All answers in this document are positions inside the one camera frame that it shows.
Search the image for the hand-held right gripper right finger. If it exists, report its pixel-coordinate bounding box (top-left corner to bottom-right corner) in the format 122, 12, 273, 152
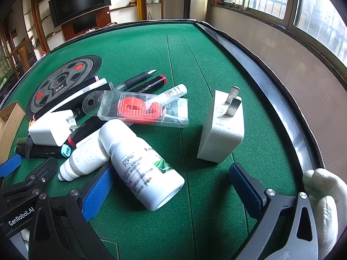
228, 162, 319, 260

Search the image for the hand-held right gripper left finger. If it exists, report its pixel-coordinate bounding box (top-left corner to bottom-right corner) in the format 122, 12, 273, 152
28, 165, 117, 260

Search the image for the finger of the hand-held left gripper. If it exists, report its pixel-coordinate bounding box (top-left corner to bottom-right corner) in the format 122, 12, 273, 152
24, 156, 59, 193
0, 154, 22, 179

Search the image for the small white dropper bottle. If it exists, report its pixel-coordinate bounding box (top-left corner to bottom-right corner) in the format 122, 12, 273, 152
57, 135, 110, 182

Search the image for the cardboard box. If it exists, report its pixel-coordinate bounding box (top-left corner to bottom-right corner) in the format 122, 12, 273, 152
0, 101, 26, 164

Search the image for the large white bottle green label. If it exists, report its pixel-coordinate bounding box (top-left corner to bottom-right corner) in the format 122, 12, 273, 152
99, 119, 185, 211

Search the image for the large white power adapter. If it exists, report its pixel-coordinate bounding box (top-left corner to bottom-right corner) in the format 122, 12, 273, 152
197, 86, 245, 164

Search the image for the person's right hand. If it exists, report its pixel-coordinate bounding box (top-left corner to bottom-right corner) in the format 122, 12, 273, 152
302, 168, 347, 260

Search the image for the black pen cyan cap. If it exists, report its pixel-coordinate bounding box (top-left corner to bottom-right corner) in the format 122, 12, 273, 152
15, 143, 72, 159

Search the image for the small white charger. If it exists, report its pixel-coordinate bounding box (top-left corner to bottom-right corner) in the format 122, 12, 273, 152
28, 110, 78, 147

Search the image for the round grey table dial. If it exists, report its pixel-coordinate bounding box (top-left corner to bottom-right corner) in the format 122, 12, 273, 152
26, 55, 102, 120

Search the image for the long white marker pen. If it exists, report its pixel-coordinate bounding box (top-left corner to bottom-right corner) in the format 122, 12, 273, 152
32, 76, 108, 120

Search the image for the clear plastic box red insert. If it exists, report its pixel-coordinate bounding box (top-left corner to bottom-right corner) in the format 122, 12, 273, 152
97, 90, 189, 128

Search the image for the wooden chair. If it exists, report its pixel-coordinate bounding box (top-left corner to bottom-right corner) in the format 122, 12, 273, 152
8, 36, 37, 73

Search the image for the white tube black print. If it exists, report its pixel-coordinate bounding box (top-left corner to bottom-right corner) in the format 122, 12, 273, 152
145, 84, 188, 107

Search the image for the black pen silver tip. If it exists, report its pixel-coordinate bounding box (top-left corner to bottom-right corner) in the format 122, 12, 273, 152
112, 69, 157, 92

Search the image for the black marker red end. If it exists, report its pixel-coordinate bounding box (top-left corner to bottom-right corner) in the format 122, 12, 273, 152
129, 75, 167, 93

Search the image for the black tool red ring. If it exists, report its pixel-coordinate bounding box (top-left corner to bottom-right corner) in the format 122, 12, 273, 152
67, 117, 106, 148

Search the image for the black wall television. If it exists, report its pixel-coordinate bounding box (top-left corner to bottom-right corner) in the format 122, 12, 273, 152
48, 0, 111, 28

